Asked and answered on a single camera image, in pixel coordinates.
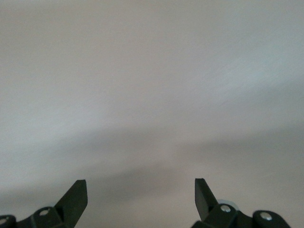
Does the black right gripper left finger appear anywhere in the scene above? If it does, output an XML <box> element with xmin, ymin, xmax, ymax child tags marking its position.
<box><xmin>0</xmin><ymin>180</ymin><xmax>88</xmax><ymax>228</ymax></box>

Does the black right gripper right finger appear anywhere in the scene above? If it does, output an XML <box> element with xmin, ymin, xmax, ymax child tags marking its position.
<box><xmin>191</xmin><ymin>178</ymin><xmax>292</xmax><ymax>228</ymax></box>

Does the brown table cloth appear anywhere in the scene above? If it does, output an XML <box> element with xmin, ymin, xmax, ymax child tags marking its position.
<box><xmin>0</xmin><ymin>0</ymin><xmax>304</xmax><ymax>228</ymax></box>

